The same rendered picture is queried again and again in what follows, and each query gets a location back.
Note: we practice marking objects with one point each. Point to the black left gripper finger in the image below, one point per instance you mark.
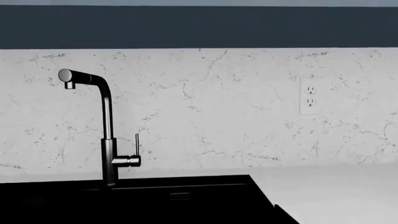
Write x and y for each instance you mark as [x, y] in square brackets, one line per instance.
[284, 218]

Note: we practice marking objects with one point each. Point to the black kitchen sink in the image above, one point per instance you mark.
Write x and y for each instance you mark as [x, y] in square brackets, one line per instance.
[155, 205]

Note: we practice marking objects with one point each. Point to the white double wall outlet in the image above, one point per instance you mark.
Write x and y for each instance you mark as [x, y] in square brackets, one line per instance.
[310, 96]

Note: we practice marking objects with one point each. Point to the dark blue wall cabinet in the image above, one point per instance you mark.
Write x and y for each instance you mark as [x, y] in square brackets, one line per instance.
[199, 26]

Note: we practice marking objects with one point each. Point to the dark metal kitchen faucet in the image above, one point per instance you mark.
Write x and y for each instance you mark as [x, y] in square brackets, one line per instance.
[108, 121]

